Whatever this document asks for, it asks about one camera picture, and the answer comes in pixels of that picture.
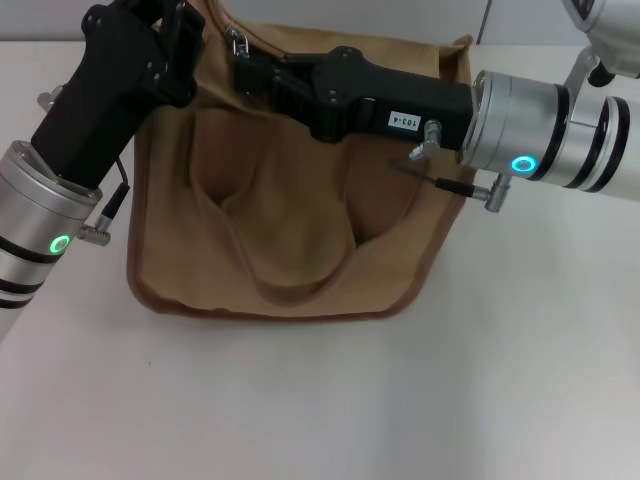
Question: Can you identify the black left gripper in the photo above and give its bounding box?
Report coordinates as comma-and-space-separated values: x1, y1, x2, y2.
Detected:
28, 0, 208, 192

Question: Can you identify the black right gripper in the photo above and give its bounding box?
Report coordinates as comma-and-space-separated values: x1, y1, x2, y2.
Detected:
234, 45, 477, 152

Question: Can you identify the silver metal zipper pull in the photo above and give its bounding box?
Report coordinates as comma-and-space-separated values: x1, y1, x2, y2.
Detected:
224, 25, 252, 57

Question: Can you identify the khaki canvas food bag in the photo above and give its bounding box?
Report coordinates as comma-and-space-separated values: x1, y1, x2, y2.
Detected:
126, 0, 477, 319

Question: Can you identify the left gripper cable with connectors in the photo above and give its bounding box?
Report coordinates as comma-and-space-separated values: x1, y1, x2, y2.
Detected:
78, 156, 133, 248

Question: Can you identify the gripper cable with connectors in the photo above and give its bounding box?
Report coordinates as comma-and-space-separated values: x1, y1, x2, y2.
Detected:
389, 119, 512, 212
78, 156, 133, 248

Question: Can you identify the right gripper cable with connectors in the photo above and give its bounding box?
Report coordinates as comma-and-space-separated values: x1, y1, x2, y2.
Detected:
389, 119, 512, 212

